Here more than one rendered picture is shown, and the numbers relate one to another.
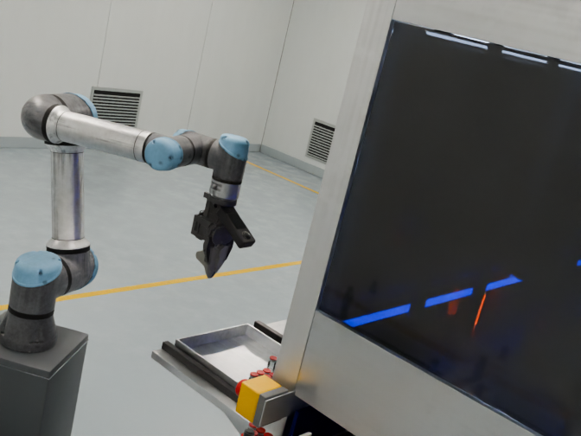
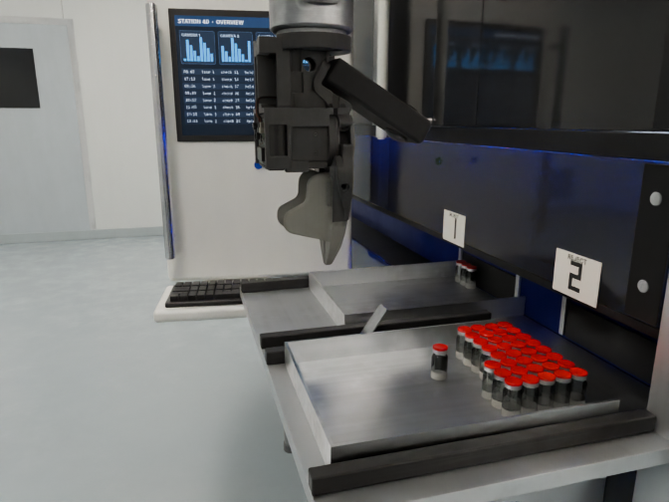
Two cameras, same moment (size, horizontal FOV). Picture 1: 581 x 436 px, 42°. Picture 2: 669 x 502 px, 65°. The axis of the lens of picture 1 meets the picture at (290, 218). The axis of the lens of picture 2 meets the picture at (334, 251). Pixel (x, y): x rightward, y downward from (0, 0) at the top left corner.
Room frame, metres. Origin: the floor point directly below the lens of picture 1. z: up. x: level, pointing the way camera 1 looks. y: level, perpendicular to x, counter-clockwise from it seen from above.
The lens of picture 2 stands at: (1.51, 0.58, 1.22)
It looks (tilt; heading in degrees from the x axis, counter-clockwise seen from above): 14 degrees down; 306
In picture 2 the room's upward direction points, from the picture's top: straight up
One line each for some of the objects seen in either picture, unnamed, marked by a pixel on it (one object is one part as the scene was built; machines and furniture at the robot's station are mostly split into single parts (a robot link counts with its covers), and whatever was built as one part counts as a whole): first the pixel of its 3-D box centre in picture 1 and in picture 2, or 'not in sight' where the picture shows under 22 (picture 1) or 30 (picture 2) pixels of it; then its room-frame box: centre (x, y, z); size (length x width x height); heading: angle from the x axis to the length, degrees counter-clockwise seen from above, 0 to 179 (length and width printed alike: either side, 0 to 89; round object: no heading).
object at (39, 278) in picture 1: (37, 280); not in sight; (1.84, 0.60, 0.96); 0.13 x 0.12 x 0.14; 162
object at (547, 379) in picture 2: not in sight; (507, 364); (1.71, -0.09, 0.90); 0.18 x 0.02 x 0.05; 141
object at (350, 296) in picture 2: not in sight; (408, 292); (1.97, -0.31, 0.90); 0.34 x 0.26 x 0.04; 51
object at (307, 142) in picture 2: (216, 218); (305, 107); (1.83, 0.18, 1.24); 0.09 x 0.08 x 0.12; 52
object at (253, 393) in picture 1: (260, 400); not in sight; (1.44, -0.03, 1.00); 0.08 x 0.07 x 0.07; 51
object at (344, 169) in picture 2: (211, 245); (336, 173); (1.80, 0.17, 1.17); 0.05 x 0.02 x 0.09; 142
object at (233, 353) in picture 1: (255, 366); (432, 379); (1.78, 0.00, 0.90); 0.34 x 0.26 x 0.04; 51
